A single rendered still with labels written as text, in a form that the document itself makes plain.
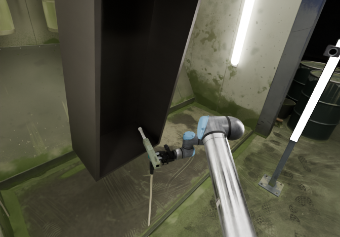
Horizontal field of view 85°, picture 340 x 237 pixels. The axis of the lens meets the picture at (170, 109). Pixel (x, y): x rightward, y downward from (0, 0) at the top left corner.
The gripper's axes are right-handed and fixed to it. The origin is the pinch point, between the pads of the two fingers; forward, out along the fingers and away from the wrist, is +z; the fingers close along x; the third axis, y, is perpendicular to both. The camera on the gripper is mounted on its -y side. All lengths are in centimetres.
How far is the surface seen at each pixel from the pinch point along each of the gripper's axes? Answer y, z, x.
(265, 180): 48, -123, -20
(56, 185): 51, 73, 41
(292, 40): -84, -176, 47
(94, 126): -42, 37, -12
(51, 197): 51, 76, 29
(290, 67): -55, -180, 40
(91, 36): -88, 35, -19
